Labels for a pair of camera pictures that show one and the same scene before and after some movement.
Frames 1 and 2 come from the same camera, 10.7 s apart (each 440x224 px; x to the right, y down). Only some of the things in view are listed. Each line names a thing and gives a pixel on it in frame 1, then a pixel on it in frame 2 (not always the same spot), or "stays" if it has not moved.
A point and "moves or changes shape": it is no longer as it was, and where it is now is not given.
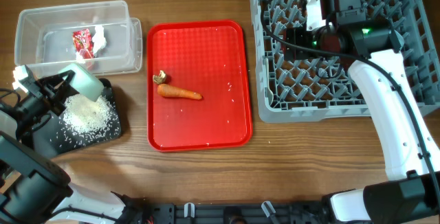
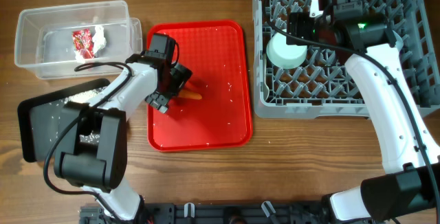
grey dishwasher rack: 291,89 stays
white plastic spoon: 269,92 moves or changes shape
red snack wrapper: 83,43 stays
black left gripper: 58,96 to 159,99
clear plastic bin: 51,39 stays
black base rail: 225,214 stays
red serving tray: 212,58 stays
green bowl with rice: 84,82 to 282,55
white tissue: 99,43 stays
